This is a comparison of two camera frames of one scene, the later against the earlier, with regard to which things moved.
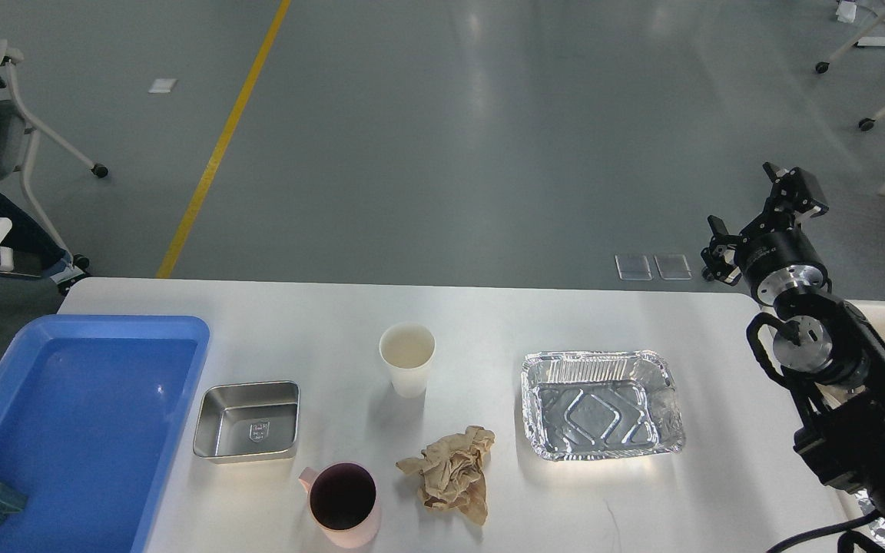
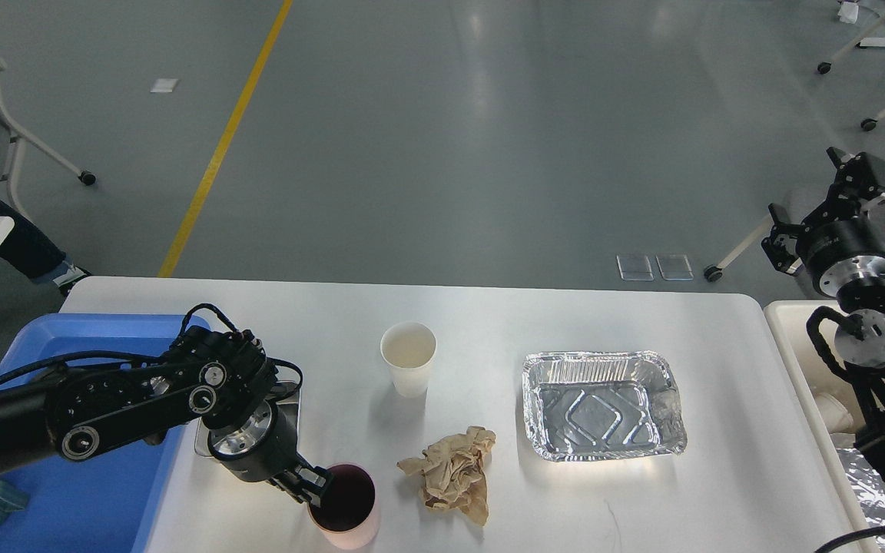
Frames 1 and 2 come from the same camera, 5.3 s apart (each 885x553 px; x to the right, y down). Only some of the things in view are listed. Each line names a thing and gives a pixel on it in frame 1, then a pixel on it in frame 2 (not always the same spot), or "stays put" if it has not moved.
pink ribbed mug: (345, 501) stays put
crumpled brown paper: (452, 473) stays put
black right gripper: (771, 253) → (833, 244)
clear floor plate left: (633, 267) stays put
